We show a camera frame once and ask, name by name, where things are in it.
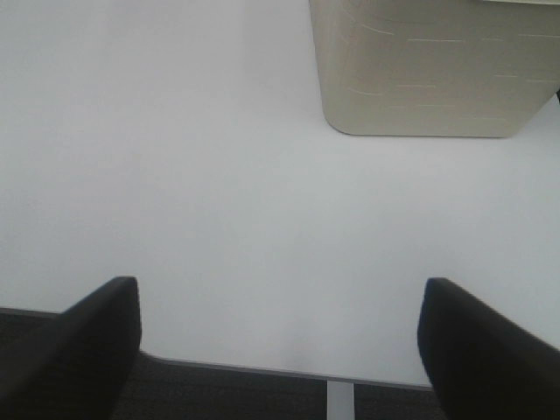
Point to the beige bin with grey rim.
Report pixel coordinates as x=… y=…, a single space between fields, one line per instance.
x=439 y=68

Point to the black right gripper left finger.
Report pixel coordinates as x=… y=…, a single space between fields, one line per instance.
x=76 y=364

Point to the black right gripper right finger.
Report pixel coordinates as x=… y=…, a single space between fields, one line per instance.
x=480 y=364

